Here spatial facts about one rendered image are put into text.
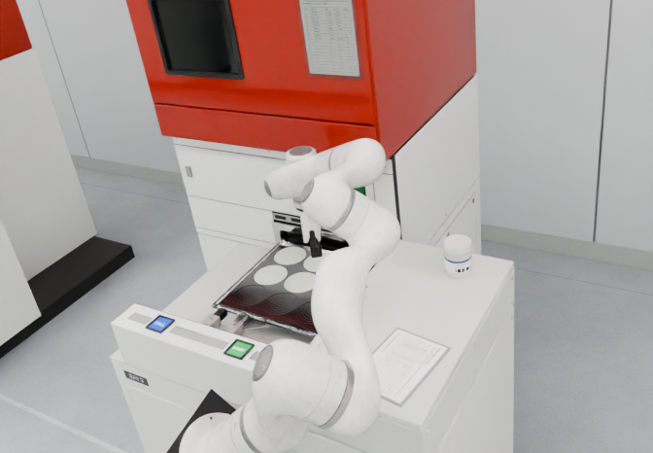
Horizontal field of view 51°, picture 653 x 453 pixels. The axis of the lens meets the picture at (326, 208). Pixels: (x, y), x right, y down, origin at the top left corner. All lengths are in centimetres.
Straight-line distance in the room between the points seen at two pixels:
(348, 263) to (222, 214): 113
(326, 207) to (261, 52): 68
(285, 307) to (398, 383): 50
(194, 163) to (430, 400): 122
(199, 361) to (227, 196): 73
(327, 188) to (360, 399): 42
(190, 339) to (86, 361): 173
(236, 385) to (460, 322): 56
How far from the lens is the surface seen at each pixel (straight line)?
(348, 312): 125
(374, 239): 138
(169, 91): 220
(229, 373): 171
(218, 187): 232
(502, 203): 362
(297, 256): 211
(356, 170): 142
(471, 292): 179
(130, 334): 190
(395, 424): 149
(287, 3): 182
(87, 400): 326
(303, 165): 170
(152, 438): 221
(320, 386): 116
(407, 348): 162
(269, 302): 194
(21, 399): 344
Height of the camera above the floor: 204
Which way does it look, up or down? 29 degrees down
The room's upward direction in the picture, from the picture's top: 8 degrees counter-clockwise
